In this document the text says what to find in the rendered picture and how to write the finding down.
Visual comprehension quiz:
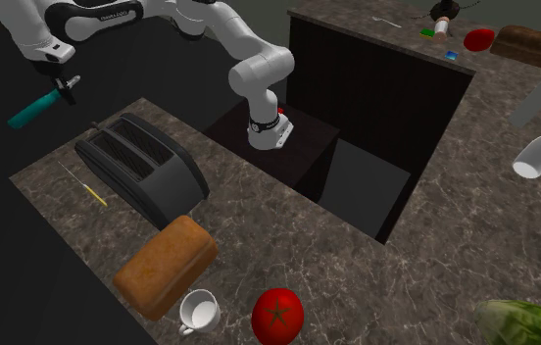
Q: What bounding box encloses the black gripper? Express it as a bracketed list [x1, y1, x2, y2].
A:
[31, 58, 77, 107]

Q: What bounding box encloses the teal handled knife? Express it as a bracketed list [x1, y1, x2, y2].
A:
[7, 74, 82, 130]

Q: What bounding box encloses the black toaster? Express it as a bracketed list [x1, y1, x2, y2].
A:
[74, 112, 211, 232]

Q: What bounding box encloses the orange brown bread loaf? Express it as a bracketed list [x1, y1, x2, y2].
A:
[111, 215, 221, 322]

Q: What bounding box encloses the dark robot stand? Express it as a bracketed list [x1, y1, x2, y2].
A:
[203, 99, 341, 204]

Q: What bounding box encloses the white cup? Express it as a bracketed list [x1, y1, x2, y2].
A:
[177, 288, 222, 337]

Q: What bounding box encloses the large red tomato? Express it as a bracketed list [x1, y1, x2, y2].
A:
[250, 286, 306, 345]

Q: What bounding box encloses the silver spoon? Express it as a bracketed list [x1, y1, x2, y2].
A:
[371, 15, 404, 29]

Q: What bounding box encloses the white cylinder shaker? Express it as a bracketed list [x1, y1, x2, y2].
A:
[432, 16, 451, 44]

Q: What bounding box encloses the black round object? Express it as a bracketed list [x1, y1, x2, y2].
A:
[411, 0, 483, 22]

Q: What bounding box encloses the small red tomato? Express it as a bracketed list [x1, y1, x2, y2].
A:
[463, 27, 497, 53]

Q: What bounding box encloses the dark brown bread loaf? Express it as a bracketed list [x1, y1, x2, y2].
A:
[488, 25, 541, 70]

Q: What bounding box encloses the grey paper roll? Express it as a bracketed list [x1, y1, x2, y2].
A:
[508, 74, 541, 129]

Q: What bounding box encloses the green lettuce head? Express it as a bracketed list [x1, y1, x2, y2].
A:
[470, 298, 541, 345]

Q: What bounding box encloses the yellow handled thin skewer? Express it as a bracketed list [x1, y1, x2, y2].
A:
[56, 160, 109, 209]

